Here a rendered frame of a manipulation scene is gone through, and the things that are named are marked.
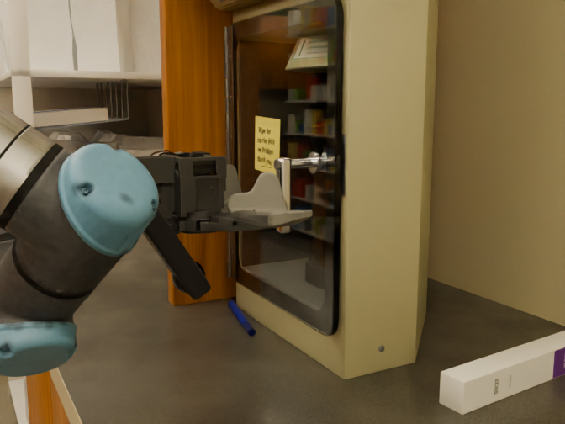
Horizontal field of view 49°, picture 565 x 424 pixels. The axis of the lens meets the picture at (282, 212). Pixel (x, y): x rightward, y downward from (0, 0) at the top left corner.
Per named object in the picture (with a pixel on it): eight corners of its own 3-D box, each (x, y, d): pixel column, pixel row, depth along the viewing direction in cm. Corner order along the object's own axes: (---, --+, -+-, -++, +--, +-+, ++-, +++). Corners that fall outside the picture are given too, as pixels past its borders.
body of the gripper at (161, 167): (234, 156, 66) (119, 161, 61) (234, 235, 68) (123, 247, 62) (207, 151, 73) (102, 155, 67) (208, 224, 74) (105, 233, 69)
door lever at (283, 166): (319, 231, 76) (308, 227, 78) (320, 152, 74) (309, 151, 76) (281, 235, 73) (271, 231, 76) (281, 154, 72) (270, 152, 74)
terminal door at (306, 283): (235, 278, 102) (232, 23, 95) (337, 339, 75) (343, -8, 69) (231, 279, 102) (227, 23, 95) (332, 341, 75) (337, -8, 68)
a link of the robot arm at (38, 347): (19, 320, 46) (2, 201, 51) (-34, 386, 52) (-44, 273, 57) (116, 320, 51) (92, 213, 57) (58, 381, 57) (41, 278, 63)
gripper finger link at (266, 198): (314, 173, 66) (225, 173, 66) (313, 229, 67) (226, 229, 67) (312, 170, 69) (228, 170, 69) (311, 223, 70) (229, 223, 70)
